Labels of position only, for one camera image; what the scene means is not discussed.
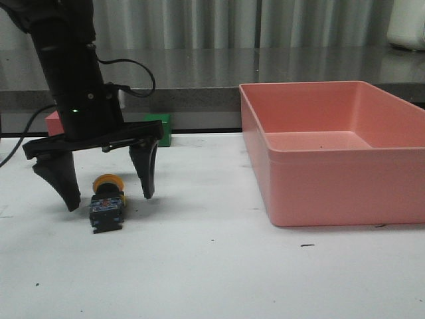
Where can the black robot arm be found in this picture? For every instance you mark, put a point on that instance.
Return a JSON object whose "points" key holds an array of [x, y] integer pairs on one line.
{"points": [[63, 36]]}

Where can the pink plastic bin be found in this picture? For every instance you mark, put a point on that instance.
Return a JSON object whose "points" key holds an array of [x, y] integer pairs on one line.
{"points": [[334, 153]]}

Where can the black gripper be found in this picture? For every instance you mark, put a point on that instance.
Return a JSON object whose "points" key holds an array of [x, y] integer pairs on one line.
{"points": [[94, 121]]}

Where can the green cube right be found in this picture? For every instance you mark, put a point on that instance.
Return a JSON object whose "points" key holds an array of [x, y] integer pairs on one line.
{"points": [[165, 119]]}

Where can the pink cube at back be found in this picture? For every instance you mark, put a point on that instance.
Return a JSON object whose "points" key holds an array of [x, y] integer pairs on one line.
{"points": [[54, 124]]}

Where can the white appliance on counter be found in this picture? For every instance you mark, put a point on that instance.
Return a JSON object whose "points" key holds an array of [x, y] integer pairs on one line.
{"points": [[406, 25]]}

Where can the yellow push button switch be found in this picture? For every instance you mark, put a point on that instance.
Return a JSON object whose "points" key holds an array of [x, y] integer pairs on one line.
{"points": [[107, 204]]}

